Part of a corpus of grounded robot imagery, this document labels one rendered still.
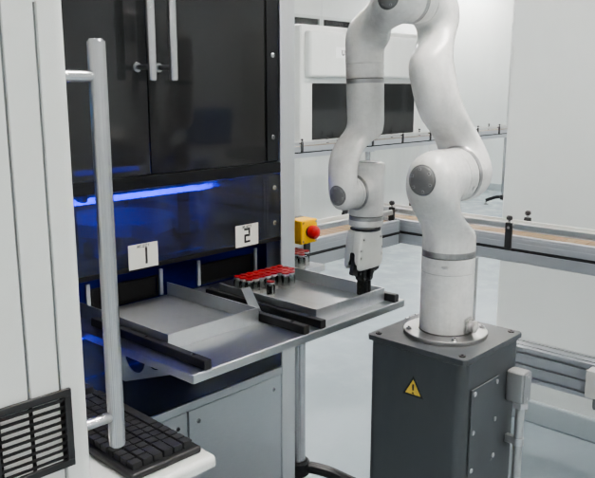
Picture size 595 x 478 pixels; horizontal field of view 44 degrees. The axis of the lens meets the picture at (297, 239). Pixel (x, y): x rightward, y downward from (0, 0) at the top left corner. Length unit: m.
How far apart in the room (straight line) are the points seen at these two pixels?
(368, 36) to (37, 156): 0.95
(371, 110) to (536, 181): 1.52
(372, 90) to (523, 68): 1.50
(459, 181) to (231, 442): 1.02
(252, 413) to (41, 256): 1.27
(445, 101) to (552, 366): 1.24
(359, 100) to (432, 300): 0.49
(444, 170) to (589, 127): 1.57
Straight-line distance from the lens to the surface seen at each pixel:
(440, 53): 1.66
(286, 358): 2.23
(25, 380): 1.06
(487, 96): 10.69
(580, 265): 2.47
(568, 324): 3.22
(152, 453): 1.28
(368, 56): 1.75
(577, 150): 3.09
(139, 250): 1.79
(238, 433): 2.17
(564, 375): 2.62
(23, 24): 1.01
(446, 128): 1.67
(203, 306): 1.85
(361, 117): 1.75
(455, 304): 1.67
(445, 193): 1.56
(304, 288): 1.99
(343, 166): 1.70
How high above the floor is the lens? 1.42
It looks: 12 degrees down
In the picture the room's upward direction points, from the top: straight up
